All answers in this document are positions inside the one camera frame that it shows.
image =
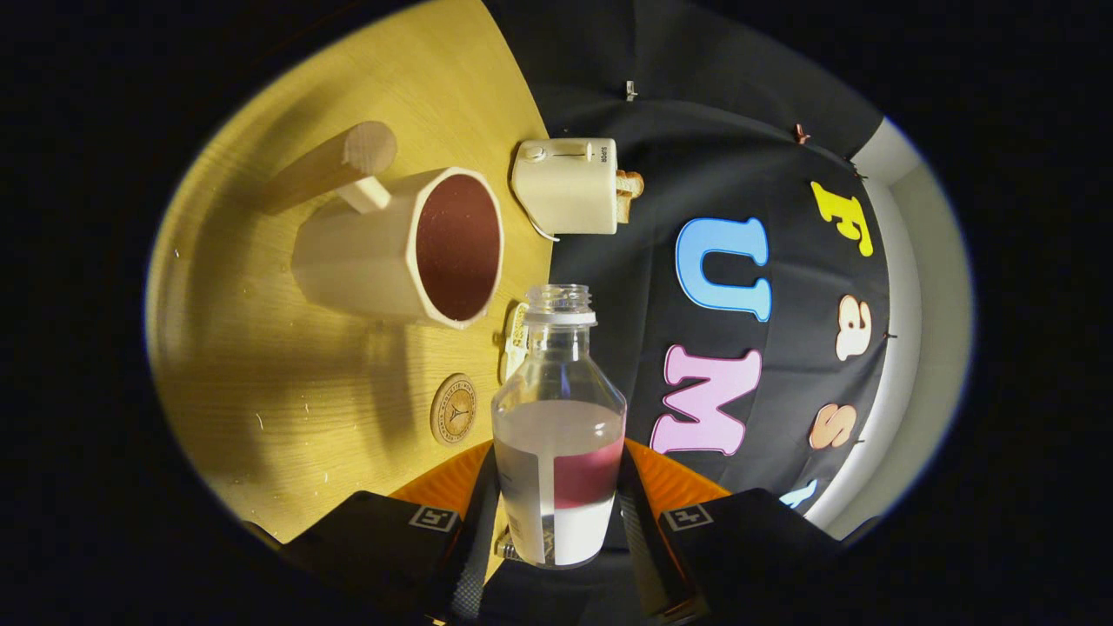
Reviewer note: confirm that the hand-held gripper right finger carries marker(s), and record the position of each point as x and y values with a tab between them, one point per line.
648	574

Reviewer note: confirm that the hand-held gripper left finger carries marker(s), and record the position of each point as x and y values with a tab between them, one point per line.
469	582

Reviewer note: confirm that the round wooden coaster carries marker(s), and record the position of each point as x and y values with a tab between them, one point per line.
453	409

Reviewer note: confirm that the clear plastic juice bottle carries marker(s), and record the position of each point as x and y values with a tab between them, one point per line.
556	417

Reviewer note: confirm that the white divided snack dish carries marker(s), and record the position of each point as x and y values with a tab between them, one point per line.
516	339

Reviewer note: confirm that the wooden table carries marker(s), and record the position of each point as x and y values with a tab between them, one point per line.
261	391

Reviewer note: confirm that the toast slice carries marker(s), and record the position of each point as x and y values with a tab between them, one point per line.
630	183
623	209

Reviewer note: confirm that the cream toaster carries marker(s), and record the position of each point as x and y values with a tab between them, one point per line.
565	187

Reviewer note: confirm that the black backdrop cloth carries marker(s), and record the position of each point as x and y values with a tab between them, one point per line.
739	156

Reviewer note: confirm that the orange clip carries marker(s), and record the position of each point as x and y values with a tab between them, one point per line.
801	135

